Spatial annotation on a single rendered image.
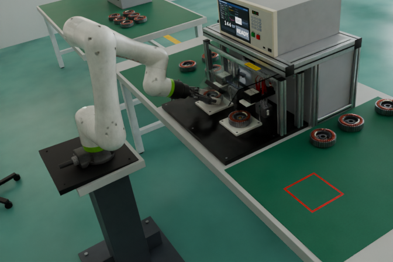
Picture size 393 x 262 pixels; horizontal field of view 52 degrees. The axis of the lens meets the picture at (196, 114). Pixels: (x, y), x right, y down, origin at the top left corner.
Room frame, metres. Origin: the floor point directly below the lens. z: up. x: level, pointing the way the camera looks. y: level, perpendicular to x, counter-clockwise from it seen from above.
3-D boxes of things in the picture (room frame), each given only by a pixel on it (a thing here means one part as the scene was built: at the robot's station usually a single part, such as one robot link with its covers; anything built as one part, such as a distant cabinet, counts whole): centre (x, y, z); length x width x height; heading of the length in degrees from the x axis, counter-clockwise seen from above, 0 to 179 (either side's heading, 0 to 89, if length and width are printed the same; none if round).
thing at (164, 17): (3.99, 0.69, 0.38); 1.85 x 1.10 x 0.75; 26
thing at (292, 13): (1.89, -0.45, 1.22); 0.44 x 0.39 x 0.20; 26
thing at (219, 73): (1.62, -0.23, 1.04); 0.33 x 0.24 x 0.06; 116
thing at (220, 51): (1.80, -0.24, 1.03); 0.62 x 0.01 x 0.03; 26
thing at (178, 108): (1.77, -0.17, 0.76); 0.64 x 0.47 x 0.02; 26
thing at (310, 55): (1.90, -0.44, 1.09); 0.68 x 0.44 x 0.05; 26
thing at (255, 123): (1.65, -0.21, 0.78); 0.15 x 0.15 x 0.01; 26
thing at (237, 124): (1.65, -0.21, 0.80); 0.11 x 0.11 x 0.04
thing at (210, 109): (1.87, -0.10, 0.78); 0.15 x 0.15 x 0.01; 26
